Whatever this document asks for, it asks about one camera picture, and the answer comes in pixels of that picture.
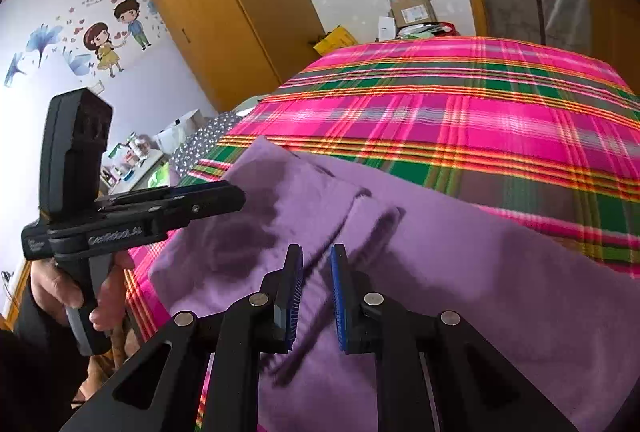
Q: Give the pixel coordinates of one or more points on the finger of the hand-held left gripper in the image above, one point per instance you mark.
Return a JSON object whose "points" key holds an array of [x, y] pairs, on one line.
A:
{"points": [[210, 204], [195, 186]]}

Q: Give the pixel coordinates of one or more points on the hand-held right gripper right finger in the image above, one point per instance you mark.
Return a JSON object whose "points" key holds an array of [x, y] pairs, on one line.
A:
{"points": [[339, 302]]}

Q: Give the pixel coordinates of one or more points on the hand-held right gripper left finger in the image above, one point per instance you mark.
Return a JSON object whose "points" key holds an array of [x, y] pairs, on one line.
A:
{"points": [[292, 297]]}

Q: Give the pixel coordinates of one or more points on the purple knit garment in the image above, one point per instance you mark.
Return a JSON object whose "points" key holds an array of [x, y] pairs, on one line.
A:
{"points": [[450, 287]]}

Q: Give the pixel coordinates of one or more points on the person's left forearm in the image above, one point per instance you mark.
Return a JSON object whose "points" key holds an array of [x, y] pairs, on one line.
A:
{"points": [[30, 377]]}

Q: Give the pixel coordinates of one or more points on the person's left hand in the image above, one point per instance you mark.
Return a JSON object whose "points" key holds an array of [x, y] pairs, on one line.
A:
{"points": [[55, 284]]}

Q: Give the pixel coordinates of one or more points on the purple folded cloth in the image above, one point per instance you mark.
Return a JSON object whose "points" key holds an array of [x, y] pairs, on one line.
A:
{"points": [[179, 174]]}

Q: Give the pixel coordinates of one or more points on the green plastic packet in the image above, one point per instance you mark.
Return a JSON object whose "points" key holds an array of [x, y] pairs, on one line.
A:
{"points": [[160, 174]]}

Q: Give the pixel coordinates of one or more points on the dark floral folded cloth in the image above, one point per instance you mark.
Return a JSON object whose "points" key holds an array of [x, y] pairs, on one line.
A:
{"points": [[210, 137]]}

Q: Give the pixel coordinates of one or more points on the cluttered white side table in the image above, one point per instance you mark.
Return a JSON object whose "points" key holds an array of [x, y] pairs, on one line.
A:
{"points": [[145, 167]]}

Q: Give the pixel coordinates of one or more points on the white paper bag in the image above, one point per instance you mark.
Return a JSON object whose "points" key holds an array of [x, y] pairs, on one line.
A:
{"points": [[172, 132]]}

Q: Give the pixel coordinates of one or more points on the group of small bottles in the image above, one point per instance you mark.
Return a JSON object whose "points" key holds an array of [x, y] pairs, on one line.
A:
{"points": [[132, 150]]}

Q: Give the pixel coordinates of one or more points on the wooden furniture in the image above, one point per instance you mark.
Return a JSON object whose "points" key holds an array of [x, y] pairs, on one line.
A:
{"points": [[12, 297]]}

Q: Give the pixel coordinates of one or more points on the wooden wardrobe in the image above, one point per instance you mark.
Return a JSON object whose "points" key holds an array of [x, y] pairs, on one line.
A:
{"points": [[225, 12]]}

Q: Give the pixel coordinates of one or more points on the yellow bag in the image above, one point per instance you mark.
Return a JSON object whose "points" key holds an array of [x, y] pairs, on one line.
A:
{"points": [[335, 41]]}

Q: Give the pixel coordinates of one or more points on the pink plaid blanket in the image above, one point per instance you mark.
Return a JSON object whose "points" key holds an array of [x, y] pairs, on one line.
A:
{"points": [[450, 112]]}

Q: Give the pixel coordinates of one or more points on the tall white box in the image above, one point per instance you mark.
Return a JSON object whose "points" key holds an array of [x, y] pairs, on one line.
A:
{"points": [[386, 30]]}

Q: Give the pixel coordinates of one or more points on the cardboard box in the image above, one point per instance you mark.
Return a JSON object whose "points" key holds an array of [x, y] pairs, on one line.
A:
{"points": [[412, 12]]}

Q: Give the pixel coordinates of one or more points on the cartoon wall sticker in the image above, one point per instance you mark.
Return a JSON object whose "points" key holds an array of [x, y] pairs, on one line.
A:
{"points": [[107, 45]]}

